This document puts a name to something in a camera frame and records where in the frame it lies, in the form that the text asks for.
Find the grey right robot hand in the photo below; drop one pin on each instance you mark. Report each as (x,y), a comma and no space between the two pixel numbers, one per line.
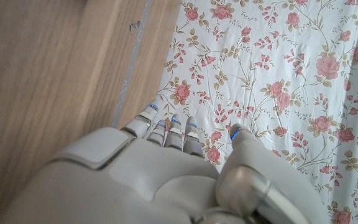
(154,177)

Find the grey tape outline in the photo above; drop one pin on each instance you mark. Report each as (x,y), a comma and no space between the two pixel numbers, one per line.
(132,62)

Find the floral backdrop cloth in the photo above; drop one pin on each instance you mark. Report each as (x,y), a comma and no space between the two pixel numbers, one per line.
(259,62)

